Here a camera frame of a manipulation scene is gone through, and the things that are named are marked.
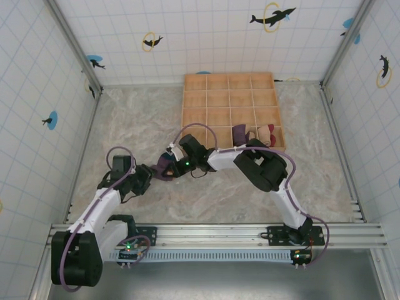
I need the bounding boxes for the purple sock with teal toe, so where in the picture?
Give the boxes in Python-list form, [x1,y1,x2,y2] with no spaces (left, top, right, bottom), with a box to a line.
[231,124,256,147]
[154,152,179,183]

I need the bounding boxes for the beige sock with red toe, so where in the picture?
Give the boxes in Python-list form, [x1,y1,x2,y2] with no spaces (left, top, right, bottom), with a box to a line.
[265,124,278,148]
[256,124,278,148]

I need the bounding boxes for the wooden compartment tray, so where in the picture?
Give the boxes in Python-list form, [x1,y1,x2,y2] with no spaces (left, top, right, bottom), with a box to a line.
[181,71,288,153]

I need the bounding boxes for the left controller board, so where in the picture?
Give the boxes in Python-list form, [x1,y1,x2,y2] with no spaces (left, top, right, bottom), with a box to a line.
[117,242,148,269]

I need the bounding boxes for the controller board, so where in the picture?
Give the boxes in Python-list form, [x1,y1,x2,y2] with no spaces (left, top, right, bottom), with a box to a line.
[117,242,148,269]
[289,248,313,269]

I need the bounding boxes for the grey metal sheet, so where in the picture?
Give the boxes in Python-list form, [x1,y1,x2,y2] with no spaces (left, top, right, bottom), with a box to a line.
[46,259,387,300]

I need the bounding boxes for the right controller board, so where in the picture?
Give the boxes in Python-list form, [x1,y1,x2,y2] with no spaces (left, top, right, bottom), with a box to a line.
[289,248,313,269]

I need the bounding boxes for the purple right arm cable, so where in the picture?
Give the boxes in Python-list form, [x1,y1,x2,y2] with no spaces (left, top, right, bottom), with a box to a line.
[173,123,329,268]

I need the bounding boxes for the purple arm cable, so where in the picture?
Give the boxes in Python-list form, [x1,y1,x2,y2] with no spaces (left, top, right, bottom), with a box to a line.
[61,146,151,292]
[173,123,329,268]

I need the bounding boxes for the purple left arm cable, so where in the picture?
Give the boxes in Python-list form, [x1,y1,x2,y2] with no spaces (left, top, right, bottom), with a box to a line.
[61,146,151,292]

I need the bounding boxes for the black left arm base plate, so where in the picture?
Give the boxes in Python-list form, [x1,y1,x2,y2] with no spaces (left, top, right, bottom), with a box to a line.
[131,225,158,248]

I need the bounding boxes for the aluminium side frame rail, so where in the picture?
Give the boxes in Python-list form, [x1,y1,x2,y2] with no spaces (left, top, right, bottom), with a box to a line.
[63,86,106,224]
[319,81,367,223]

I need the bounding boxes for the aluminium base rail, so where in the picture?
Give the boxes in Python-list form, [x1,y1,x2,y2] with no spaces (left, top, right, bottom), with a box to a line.
[46,222,388,250]

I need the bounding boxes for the aluminium back frame rail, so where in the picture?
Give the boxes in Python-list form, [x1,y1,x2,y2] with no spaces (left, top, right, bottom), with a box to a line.
[99,80,324,90]

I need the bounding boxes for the grey slotted cable duct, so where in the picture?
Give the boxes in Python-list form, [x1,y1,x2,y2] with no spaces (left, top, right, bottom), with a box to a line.
[102,249,296,263]

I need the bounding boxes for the small dolphin yellow ring sticker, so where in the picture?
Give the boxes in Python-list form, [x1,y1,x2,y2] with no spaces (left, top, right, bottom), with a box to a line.
[142,31,164,53]
[84,77,96,100]

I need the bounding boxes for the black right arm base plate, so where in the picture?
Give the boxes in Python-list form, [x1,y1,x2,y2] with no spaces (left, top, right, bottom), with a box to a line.
[258,225,325,248]

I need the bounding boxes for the aluminium corner post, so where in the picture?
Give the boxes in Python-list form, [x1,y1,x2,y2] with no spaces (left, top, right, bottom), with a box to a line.
[46,0,104,93]
[320,0,376,88]

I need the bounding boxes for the large dolphin yellow ring sticker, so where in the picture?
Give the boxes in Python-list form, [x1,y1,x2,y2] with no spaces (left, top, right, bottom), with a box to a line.
[249,2,297,34]

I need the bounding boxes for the upright dolphin yellow ring sticker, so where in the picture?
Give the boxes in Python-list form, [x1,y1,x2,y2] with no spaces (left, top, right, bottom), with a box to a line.
[376,54,393,89]

